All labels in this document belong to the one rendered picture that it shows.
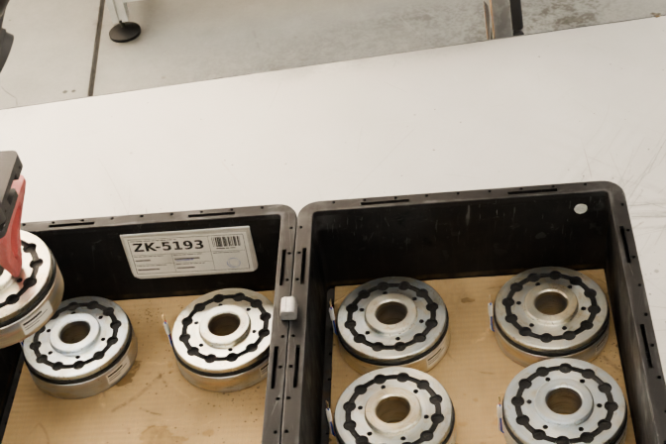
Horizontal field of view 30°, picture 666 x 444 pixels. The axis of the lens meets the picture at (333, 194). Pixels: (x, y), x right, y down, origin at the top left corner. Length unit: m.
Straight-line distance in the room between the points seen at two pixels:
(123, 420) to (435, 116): 0.65
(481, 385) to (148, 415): 0.30
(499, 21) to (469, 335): 0.80
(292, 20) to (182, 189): 1.57
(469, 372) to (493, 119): 0.54
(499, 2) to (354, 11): 1.25
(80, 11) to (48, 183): 1.71
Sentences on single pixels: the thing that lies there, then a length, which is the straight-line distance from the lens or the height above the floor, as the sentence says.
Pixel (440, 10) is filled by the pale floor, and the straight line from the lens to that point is 3.06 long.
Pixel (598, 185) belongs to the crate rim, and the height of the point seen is 0.93.
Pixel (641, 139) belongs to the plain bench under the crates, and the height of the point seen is 0.70.
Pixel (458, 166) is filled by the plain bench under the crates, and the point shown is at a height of 0.70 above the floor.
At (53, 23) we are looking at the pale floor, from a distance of 3.30.
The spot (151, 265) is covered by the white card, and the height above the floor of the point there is 0.88.
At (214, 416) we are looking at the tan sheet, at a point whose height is 0.83.
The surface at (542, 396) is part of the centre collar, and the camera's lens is 1.07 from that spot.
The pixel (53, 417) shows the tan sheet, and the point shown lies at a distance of 1.19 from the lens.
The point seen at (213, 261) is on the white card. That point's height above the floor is 0.88.
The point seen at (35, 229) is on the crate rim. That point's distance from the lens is 1.22.
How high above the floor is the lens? 1.71
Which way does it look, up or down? 42 degrees down
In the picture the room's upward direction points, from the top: 10 degrees counter-clockwise
